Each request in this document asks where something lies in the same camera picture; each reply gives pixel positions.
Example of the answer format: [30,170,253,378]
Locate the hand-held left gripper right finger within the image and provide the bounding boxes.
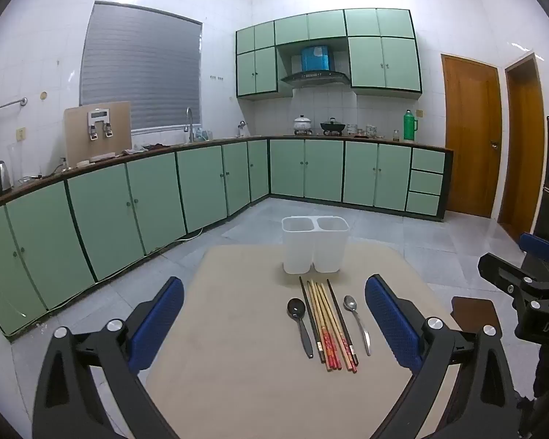
[364,275,521,439]

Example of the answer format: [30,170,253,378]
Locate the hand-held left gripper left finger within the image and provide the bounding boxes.
[32,277,186,439]

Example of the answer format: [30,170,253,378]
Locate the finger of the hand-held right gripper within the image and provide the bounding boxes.
[478,252,539,305]
[518,232,549,263]

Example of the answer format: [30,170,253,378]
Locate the metal spoon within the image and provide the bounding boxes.
[343,294,372,357]

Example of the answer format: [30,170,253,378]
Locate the black chopstick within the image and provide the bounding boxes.
[326,279,359,367]
[299,276,325,363]

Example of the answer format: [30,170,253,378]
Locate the bamboo chopstick with red end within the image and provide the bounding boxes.
[320,282,357,373]
[311,280,338,372]
[307,280,331,372]
[316,282,350,373]

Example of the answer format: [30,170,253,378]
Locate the black plastic spoon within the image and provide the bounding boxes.
[286,297,314,359]

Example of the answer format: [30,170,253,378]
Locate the white two-compartment utensil holder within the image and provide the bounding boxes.
[281,216,350,274]

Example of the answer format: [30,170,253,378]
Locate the wooden door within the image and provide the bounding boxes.
[441,53,502,219]
[498,52,546,240]

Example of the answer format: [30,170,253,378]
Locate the green base cabinets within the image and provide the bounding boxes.
[0,135,453,337]

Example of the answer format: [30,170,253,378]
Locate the green thermos flask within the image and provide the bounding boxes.
[402,109,419,142]

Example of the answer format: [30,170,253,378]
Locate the cloth on counter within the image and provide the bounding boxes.
[123,143,168,155]

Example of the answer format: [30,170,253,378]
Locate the brown cardboard board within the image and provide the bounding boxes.
[63,101,133,168]

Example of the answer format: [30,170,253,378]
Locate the white water purifier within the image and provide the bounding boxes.
[86,108,113,141]

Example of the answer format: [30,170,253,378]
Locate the clear plastic jug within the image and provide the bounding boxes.
[6,143,29,185]

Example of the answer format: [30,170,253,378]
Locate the steel electric kettle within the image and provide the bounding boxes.
[0,160,14,195]

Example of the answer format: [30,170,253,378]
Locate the grey window blind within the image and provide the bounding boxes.
[80,1,203,132]

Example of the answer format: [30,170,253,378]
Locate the range hood with blue film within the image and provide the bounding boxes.
[280,45,351,89]

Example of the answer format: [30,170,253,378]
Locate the green wall cabinets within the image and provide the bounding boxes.
[235,8,423,98]

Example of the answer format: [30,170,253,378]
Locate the metal towel rail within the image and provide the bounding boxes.
[0,97,29,115]

